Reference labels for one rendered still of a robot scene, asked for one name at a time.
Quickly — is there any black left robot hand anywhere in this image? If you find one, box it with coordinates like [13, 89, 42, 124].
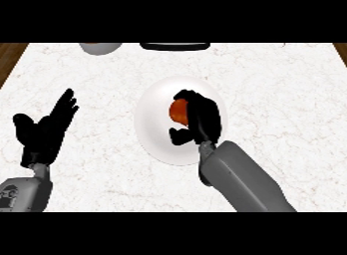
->
[12, 88, 81, 168]

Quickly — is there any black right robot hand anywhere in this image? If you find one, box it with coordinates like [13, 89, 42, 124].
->
[169, 89, 223, 146]

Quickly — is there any red tomato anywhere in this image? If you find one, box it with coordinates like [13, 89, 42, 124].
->
[169, 98, 189, 127]

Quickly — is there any white oval plate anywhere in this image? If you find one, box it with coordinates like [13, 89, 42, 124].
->
[135, 76, 229, 166]

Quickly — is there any black flat object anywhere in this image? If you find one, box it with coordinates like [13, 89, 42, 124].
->
[141, 42, 212, 52]

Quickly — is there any grey bowl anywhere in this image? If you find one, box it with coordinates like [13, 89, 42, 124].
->
[78, 43, 124, 57]

